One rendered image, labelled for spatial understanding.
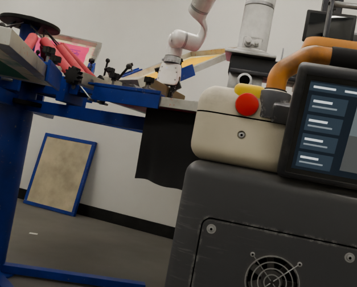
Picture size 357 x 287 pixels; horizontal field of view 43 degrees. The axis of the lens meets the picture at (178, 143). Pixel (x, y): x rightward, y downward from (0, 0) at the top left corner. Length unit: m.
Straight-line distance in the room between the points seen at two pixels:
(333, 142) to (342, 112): 0.05
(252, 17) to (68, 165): 3.40
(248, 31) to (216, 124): 0.78
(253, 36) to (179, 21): 2.99
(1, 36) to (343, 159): 0.74
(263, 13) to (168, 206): 2.94
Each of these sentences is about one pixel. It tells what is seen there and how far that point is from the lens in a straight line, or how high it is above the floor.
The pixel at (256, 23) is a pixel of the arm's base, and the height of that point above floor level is 1.23.
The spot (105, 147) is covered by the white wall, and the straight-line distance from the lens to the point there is 4.51.
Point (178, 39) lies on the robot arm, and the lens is 1.98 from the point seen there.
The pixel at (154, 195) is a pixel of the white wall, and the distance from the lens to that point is 4.24.
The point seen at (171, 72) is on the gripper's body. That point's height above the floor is 1.14.
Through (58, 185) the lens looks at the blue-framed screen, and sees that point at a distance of 4.63.
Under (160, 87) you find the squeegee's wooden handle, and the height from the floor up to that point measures 1.05.
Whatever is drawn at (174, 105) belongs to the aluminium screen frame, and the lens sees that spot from 1.71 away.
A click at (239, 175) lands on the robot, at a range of 0.72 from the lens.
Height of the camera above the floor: 0.79
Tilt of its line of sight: 1 degrees up
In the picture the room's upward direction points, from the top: 10 degrees clockwise
